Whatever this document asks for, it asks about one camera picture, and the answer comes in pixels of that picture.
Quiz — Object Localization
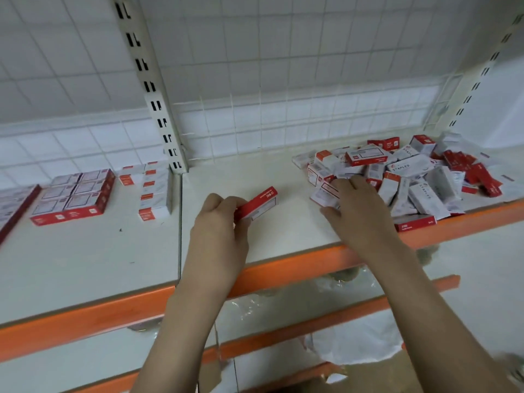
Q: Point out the person's right hand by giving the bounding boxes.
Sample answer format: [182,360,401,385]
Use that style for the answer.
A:
[319,175,405,263]

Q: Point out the person's left hand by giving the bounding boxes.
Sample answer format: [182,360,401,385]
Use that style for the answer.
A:
[179,193,251,290]

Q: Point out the red staple box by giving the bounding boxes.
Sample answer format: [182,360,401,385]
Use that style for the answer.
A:
[234,186,279,222]

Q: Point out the person's right forearm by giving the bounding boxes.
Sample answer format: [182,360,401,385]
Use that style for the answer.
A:
[366,240,517,393]

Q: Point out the person's left forearm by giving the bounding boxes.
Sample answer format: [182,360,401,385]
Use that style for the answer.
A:
[130,280,244,393]

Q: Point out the white shelf board orange edge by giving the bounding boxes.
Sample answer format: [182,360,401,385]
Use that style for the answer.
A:
[0,172,183,362]
[180,131,524,299]

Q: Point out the clear plastic wrap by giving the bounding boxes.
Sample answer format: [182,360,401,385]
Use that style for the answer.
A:
[227,264,383,330]

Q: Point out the pile of staple boxes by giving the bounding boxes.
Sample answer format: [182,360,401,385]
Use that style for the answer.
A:
[291,132,505,233]

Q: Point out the stack of white red-label boxes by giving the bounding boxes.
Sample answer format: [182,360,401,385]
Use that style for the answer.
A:
[118,160,173,222]

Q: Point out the lower shelf board orange edge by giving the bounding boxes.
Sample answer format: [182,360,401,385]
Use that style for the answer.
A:
[0,274,462,393]

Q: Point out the white plastic bag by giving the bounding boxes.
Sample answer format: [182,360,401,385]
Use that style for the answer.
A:
[304,310,407,366]

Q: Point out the flat rows of red-edged boxes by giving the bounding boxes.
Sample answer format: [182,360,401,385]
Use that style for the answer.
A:
[30,168,116,227]

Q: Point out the cream slotted shelf upright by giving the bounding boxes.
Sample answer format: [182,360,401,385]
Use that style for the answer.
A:
[424,10,524,132]
[111,0,190,174]

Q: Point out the row of dark-red-edged boxes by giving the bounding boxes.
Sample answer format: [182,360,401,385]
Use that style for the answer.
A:
[0,184,42,244]

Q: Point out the white wire grid back panel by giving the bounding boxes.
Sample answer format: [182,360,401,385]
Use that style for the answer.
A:
[0,0,168,189]
[137,0,492,160]

